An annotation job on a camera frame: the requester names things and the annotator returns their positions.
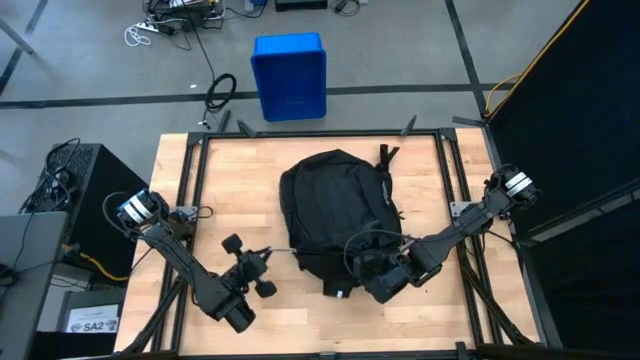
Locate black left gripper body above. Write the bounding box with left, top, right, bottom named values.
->
left=225, top=259, right=256, bottom=302

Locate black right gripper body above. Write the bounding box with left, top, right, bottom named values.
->
left=388, top=248, right=427, bottom=292

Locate black backpack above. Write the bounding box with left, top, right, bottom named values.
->
left=278, top=143, right=407, bottom=300

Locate black computer tower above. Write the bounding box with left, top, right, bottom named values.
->
left=29, top=143, right=150, bottom=281

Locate grey case with SA2 label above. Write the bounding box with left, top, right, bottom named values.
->
left=58, top=288, right=126, bottom=335

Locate blue plastic bin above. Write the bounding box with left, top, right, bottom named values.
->
left=250, top=32, right=328, bottom=123

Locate grey desk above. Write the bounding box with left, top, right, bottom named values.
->
left=0, top=211, right=70, bottom=360

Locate black curtain panel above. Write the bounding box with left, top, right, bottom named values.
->
left=482, top=0, right=640, bottom=360

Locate white power strip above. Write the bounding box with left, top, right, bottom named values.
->
left=134, top=18, right=176, bottom=35

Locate black flat box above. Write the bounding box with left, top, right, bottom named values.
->
left=273, top=0, right=330, bottom=13

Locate black power adapter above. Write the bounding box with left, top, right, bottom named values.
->
left=329, top=0, right=370, bottom=16

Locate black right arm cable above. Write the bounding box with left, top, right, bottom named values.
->
left=343, top=228, right=404, bottom=274

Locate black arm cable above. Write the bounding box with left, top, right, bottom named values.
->
left=343, top=228, right=404, bottom=274
left=101, top=191, right=132, bottom=236

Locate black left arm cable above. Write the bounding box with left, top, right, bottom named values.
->
left=101, top=191, right=132, bottom=236

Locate black aluminium table frame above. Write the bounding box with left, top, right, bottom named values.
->
left=113, top=109, right=561, bottom=360

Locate thick yellow power cable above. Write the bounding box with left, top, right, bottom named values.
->
left=59, top=243, right=130, bottom=283

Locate coiled black cable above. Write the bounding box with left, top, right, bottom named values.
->
left=199, top=73, right=238, bottom=129

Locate black cable bundle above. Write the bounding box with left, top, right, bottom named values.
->
left=18, top=138, right=82, bottom=216

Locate white coiled cable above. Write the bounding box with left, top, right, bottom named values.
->
left=123, top=23, right=152, bottom=48

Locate black device with cables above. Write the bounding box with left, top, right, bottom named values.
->
left=142, top=0, right=226, bottom=32

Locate long thin yellow cable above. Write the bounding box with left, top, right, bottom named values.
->
left=483, top=0, right=591, bottom=119

